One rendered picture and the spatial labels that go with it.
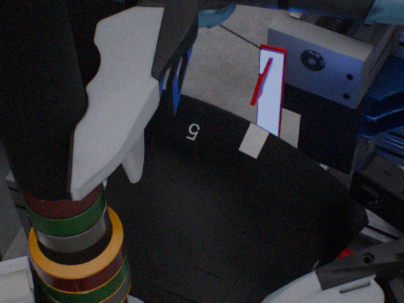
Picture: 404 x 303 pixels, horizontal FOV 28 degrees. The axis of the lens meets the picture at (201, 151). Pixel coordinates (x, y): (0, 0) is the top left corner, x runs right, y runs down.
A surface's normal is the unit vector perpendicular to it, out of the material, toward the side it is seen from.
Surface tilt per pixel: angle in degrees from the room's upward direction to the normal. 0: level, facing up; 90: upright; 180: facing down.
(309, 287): 21
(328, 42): 0
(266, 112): 90
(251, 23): 0
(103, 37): 1
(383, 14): 104
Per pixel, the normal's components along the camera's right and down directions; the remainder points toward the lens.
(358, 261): -0.27, -0.46
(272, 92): -0.33, 0.73
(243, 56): -0.03, -0.63
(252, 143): 0.28, -0.54
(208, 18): 0.40, 0.72
